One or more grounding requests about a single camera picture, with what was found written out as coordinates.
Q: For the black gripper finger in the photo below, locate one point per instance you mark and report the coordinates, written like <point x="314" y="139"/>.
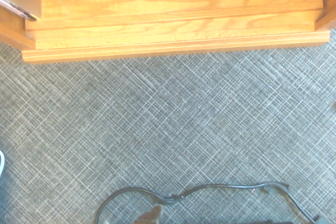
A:
<point x="151" y="214"/>

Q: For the wooden bookshelf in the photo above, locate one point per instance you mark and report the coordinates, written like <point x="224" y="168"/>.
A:
<point x="170" y="11"/>

